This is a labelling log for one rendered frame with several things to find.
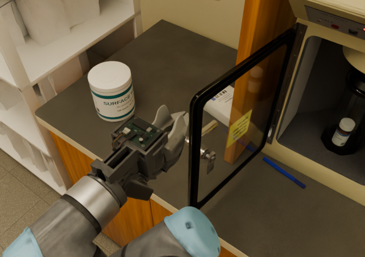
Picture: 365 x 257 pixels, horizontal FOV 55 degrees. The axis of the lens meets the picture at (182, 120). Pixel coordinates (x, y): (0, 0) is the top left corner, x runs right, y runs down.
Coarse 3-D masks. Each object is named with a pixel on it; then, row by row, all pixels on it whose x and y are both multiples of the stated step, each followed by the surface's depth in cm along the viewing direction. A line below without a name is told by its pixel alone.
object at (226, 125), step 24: (264, 48) 66; (264, 72) 71; (216, 96) 62; (240, 96) 69; (264, 96) 79; (192, 120) 60; (216, 120) 67; (240, 120) 76; (264, 120) 88; (216, 144) 74; (240, 144) 85; (216, 168) 82
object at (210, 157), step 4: (208, 152) 72; (212, 152) 72; (204, 156) 72; (208, 156) 72; (212, 156) 72; (208, 160) 71; (212, 160) 72; (208, 164) 72; (212, 164) 74; (208, 168) 74; (212, 168) 75; (208, 172) 75
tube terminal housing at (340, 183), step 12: (312, 24) 71; (324, 36) 71; (336, 36) 70; (348, 36) 68; (360, 48) 68; (276, 132) 96; (276, 144) 99; (276, 156) 103; (288, 156) 100; (300, 156) 97; (300, 168) 100; (312, 168) 97; (324, 168) 94; (324, 180) 97; (336, 180) 94; (348, 180) 91; (348, 192) 94; (360, 192) 92
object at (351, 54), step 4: (344, 48) 77; (348, 48) 76; (352, 48) 74; (344, 52) 76; (348, 52) 75; (352, 52) 74; (356, 52) 73; (360, 52) 72; (348, 56) 75; (352, 56) 74; (356, 56) 73; (360, 56) 72; (364, 56) 72; (348, 60) 75; (352, 60) 74; (356, 60) 73; (360, 60) 72; (364, 60) 72; (352, 64) 74; (356, 64) 73; (360, 64) 73; (364, 64) 72; (356, 68) 73; (360, 68) 73; (364, 68) 72; (364, 72) 72
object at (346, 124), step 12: (348, 72) 84; (348, 96) 84; (336, 108) 90; (348, 108) 85; (360, 108) 83; (336, 120) 90; (348, 120) 87; (360, 120) 85; (336, 132) 92; (348, 132) 89; (360, 132) 89; (336, 144) 94; (348, 144) 92
